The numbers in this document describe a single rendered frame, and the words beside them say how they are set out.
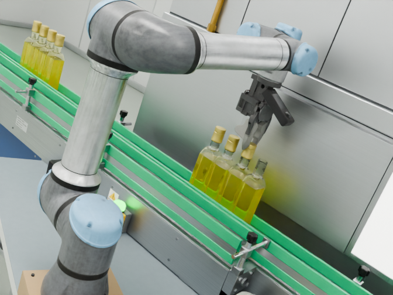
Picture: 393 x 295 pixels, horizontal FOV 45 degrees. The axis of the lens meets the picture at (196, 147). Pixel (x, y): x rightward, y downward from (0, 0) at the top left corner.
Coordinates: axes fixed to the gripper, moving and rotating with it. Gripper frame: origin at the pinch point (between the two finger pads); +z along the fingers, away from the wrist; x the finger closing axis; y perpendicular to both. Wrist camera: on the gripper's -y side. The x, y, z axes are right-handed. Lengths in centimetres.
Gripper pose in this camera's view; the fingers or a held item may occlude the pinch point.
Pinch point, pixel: (250, 146)
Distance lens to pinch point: 139.8
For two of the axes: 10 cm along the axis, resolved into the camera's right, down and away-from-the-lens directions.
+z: -3.2, 8.9, 3.3
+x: -6.3, 0.6, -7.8
